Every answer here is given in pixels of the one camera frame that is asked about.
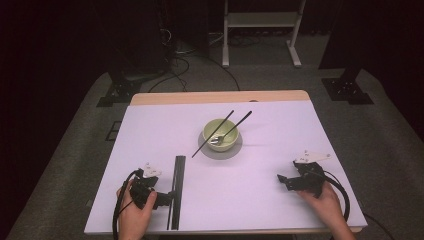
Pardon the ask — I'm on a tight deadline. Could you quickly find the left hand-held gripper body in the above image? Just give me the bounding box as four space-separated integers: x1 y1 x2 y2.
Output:
129 162 163 211

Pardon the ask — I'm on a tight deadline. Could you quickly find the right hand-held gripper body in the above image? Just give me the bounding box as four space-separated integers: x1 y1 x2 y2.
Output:
292 149 332 197

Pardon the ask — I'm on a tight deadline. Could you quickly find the single black chopstick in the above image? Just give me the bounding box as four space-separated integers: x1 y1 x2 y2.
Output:
191 109 235 159
166 163 178 231

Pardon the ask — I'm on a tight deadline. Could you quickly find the black bar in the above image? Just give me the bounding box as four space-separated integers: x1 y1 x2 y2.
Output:
170 155 187 231

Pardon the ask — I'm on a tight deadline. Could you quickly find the pale green bowl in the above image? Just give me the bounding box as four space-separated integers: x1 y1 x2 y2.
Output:
202 118 240 153

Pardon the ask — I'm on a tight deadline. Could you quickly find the person's right hand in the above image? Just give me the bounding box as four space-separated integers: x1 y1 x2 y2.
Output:
296 181 345 225

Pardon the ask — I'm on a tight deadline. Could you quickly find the person's left hand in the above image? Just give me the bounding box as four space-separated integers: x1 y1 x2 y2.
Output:
116 179 158 235

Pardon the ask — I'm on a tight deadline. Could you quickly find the white table mat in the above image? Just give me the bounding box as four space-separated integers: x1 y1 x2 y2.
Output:
83 100 369 235

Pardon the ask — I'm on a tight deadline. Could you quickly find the grey round coaster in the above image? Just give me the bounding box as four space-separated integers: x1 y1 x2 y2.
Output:
197 131 244 161

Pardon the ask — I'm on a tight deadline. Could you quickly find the black stand base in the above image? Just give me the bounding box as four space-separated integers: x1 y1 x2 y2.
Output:
96 79 143 108
321 68 375 106

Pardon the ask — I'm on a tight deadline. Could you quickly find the wooden table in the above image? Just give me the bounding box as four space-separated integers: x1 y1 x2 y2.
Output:
83 89 368 235

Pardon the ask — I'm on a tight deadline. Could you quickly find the dark cabinet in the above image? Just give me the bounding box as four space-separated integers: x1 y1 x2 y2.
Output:
108 0 169 81

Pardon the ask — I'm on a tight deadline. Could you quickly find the white metal stand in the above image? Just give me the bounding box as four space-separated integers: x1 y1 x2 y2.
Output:
221 0 308 69

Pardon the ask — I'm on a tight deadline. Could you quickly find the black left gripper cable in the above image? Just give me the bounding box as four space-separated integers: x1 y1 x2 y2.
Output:
111 169 142 240

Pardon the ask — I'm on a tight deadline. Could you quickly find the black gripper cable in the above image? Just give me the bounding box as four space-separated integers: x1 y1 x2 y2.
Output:
318 169 352 224
111 169 142 240

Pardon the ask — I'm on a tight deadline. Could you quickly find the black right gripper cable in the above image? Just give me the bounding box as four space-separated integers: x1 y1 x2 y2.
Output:
318 169 352 224

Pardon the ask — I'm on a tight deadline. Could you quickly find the black floor outlet frame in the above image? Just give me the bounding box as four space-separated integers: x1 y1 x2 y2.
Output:
105 120 123 142

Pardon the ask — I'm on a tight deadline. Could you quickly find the black-handled silver fork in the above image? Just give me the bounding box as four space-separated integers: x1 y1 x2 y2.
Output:
210 110 254 146

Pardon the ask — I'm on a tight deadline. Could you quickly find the thin black cable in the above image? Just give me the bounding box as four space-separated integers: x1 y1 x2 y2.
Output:
362 212 397 240

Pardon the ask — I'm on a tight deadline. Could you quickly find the black floor cable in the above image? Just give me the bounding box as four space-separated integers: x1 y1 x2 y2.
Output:
147 55 192 94
199 54 241 92

